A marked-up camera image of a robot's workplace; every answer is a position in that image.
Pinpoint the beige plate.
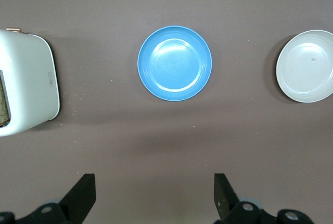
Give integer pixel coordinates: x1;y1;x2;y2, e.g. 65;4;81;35
275;29;333;103

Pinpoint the brown bread slice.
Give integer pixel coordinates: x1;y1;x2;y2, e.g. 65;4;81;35
0;72;11;127

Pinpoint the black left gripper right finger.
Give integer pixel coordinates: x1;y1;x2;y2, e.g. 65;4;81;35
213;173;310;224

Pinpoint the blue plate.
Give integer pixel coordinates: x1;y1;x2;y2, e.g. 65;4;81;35
137;25;213;102

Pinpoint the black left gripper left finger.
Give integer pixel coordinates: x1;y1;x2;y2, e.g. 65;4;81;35
0;173;97;224

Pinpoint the cream white toaster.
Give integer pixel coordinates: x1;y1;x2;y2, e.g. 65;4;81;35
0;28;60;138

